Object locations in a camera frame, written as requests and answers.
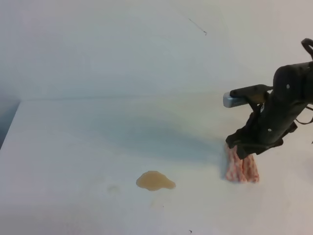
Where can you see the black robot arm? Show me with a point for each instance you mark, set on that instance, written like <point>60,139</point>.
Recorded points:
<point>297,77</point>

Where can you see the brown coffee stain puddle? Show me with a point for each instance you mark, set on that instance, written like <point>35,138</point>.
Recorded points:
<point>154,180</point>

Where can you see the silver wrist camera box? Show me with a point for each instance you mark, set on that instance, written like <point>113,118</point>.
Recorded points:
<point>230,102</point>

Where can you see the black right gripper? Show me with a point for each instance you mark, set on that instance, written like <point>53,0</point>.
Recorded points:
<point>267,126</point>

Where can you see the pink white rag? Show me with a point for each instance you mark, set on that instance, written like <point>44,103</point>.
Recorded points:
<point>240,171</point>

